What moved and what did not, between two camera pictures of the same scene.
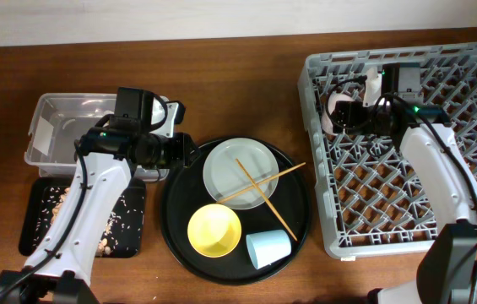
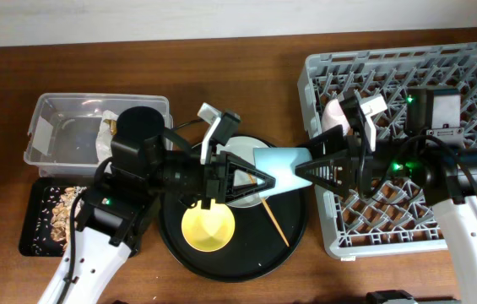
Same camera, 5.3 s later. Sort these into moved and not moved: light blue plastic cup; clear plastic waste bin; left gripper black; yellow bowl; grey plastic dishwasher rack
Moved: yellow bowl; left gripper black; light blue plastic cup
Not moved: clear plastic waste bin; grey plastic dishwasher rack
